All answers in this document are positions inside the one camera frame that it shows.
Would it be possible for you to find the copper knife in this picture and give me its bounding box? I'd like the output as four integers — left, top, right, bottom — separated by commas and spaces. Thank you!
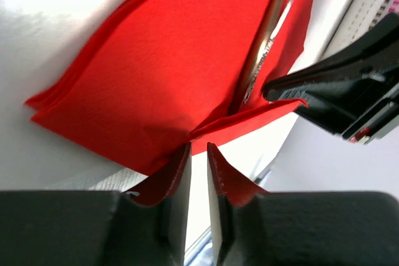
232, 0, 297, 111

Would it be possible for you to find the white tray of rolled napkins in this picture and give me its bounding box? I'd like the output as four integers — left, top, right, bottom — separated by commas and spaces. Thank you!
322, 0, 398, 58

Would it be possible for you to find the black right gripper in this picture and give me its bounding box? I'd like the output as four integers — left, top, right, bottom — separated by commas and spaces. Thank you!
262, 12, 398, 145

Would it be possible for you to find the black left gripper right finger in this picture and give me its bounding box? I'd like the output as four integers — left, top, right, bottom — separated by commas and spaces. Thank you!
206, 141, 399, 266

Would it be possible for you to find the red paper napkin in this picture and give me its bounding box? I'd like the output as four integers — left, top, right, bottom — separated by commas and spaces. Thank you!
26, 0, 313, 175

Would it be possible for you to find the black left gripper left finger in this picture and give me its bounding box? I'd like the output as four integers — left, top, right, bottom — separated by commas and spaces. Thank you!
1, 144, 191, 265

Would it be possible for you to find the silver ornate spoon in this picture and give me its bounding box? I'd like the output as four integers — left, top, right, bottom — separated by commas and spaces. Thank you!
241, 0, 308, 105

